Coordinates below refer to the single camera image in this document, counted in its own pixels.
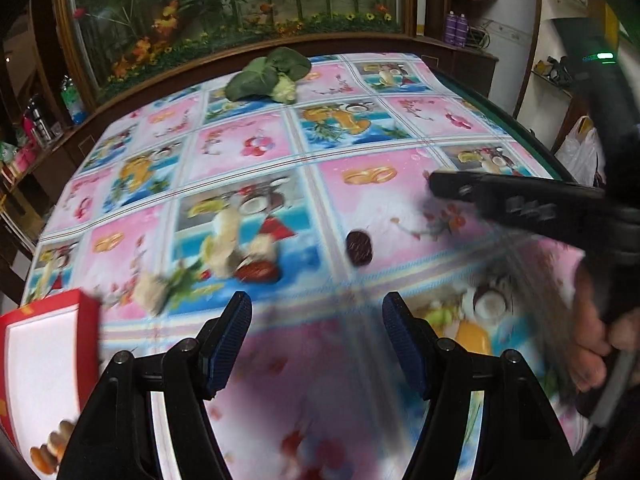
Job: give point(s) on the dark red date right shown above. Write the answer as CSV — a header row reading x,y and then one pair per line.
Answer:
x,y
359,248

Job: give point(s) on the colourful fruit-print tablecloth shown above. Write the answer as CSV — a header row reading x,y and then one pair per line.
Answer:
x,y
316,392

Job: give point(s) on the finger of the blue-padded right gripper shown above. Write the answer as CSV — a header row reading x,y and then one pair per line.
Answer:
x,y
453,185

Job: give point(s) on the red date centre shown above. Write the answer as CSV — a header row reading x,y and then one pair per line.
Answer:
x,y
258,271

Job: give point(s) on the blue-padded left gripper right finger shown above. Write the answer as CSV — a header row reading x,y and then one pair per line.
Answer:
x,y
520,435

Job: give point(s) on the purple bottle pair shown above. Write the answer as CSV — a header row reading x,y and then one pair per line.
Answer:
x,y
456,30

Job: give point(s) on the person right hand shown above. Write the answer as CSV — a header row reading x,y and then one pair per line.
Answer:
x,y
592,340

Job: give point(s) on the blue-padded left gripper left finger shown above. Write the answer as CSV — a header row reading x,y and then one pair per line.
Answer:
x,y
114,436

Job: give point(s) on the flower garden wall picture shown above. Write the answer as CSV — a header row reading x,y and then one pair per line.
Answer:
x,y
112,46

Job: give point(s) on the wooden sideboard left shelf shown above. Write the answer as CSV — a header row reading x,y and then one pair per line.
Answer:
x,y
34,73

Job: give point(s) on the white plastic bag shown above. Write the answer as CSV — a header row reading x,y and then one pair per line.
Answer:
x,y
581,154

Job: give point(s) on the white cake block left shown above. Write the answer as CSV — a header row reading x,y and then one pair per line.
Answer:
x,y
150,293

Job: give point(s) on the green leafy bok choy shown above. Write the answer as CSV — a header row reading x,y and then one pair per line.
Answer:
x,y
273,77

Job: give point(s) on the white cake block centre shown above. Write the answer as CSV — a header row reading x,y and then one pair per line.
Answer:
x,y
220,257

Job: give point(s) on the red white tray box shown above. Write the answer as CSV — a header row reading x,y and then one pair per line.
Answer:
x,y
49,366

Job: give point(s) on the green water bottle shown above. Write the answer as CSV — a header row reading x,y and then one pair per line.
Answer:
x,y
73,101

